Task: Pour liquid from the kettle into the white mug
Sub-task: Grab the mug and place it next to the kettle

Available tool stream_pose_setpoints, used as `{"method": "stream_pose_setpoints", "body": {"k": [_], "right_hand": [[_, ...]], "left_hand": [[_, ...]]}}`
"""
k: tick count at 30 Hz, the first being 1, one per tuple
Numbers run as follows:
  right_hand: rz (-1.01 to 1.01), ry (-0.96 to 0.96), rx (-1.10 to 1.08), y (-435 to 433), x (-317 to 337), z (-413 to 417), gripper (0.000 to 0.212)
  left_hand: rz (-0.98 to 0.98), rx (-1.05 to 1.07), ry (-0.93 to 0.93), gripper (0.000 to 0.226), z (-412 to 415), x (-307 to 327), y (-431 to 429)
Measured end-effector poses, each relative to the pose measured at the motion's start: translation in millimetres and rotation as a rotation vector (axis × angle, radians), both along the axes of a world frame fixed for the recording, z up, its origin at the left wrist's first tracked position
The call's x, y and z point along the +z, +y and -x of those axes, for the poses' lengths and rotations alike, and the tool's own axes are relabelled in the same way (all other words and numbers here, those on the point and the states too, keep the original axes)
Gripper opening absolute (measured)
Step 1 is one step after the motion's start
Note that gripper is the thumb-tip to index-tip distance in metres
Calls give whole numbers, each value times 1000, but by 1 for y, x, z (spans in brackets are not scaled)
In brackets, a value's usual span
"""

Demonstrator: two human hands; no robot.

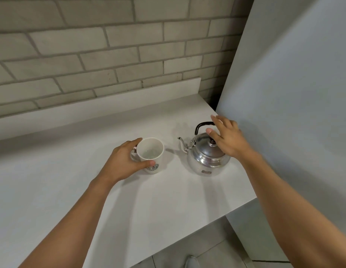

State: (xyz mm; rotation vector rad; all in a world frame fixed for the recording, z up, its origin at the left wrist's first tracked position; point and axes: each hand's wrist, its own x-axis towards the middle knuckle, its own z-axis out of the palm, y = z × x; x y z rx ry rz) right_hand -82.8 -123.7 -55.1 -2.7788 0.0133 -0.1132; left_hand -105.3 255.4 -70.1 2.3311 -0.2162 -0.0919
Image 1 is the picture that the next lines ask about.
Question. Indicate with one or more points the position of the person's left hand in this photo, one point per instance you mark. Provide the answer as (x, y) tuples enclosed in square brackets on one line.
[(121, 161)]

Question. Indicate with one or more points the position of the person's right hand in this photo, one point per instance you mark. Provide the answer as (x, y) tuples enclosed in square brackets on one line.
[(231, 139)]

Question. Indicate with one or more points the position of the person's right thumb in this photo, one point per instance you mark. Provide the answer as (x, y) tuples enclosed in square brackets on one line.
[(213, 136)]

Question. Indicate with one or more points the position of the person's left thumb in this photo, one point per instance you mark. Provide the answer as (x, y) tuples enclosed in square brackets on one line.
[(145, 165)]

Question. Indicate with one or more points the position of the white ceramic mug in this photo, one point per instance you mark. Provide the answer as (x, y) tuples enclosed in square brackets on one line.
[(150, 153)]

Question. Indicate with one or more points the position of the person's left forearm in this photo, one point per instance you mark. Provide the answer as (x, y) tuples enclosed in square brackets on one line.
[(69, 220)]

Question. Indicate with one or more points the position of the person's right forearm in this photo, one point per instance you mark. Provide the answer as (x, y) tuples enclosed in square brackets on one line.
[(290, 214)]

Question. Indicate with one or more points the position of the steel kettle lid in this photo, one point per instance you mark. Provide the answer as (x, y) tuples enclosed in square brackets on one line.
[(205, 149)]

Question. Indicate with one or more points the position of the white counter backsplash strip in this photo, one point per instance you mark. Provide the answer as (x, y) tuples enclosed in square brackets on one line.
[(91, 108)]

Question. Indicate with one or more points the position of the white tall cabinet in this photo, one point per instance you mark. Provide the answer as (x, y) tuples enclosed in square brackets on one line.
[(290, 89)]

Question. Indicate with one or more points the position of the person's grey shoe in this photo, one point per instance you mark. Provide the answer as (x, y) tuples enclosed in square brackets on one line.
[(192, 262)]

